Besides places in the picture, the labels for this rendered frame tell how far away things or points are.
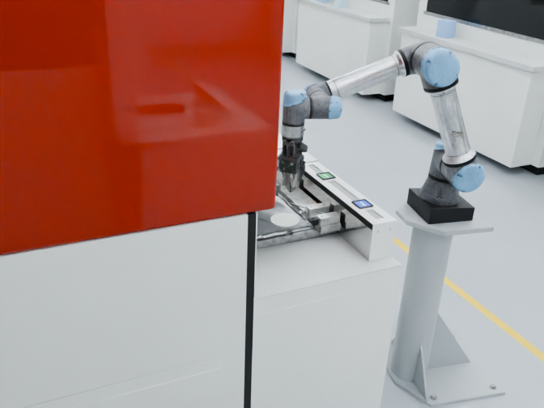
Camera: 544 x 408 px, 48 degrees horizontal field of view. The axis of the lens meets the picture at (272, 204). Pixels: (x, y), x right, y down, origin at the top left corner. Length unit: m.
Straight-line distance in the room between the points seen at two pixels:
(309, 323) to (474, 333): 1.43
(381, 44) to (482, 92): 1.75
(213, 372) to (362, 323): 0.66
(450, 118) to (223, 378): 1.13
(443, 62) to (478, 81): 3.37
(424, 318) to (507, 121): 2.83
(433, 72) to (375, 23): 4.67
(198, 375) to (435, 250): 1.19
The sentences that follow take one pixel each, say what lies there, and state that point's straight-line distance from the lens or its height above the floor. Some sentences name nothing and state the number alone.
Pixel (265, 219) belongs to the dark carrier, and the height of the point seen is 0.90.
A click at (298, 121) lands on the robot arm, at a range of 1.98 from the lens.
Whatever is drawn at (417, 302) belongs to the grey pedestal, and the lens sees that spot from 2.60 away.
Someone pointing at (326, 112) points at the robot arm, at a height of 1.28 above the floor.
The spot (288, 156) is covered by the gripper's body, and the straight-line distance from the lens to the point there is 2.01.
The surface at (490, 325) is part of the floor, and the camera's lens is 3.35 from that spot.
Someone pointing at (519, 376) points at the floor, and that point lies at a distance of 3.08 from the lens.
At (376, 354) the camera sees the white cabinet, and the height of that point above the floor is 0.46.
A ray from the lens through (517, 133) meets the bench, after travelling 5.13.
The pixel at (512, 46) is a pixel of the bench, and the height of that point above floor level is 0.94.
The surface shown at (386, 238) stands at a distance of 2.06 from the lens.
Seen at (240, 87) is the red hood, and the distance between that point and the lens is 1.31.
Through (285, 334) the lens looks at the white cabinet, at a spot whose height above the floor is 0.66.
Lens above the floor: 1.87
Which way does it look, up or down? 26 degrees down
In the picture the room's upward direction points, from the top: 2 degrees clockwise
